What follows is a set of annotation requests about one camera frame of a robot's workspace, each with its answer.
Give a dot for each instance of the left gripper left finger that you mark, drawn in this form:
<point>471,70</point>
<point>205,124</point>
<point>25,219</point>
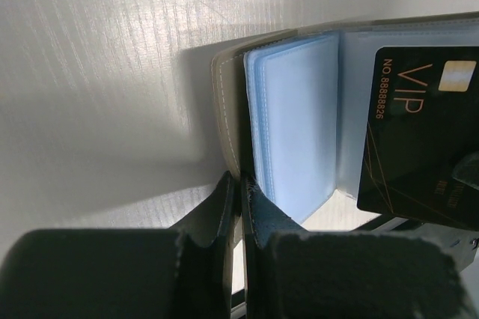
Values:
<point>184,271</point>

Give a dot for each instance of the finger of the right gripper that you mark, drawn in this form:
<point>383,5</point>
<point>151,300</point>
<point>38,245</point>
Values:
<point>466,171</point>

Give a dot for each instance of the grey leather card holder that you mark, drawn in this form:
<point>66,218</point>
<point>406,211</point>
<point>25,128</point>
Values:
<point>292,106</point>

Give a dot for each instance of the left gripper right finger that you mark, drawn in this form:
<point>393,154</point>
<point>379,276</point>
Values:
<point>355,278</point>

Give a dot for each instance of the black VIP credit card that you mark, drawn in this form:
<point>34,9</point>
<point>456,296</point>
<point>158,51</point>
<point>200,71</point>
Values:
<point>422,122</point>

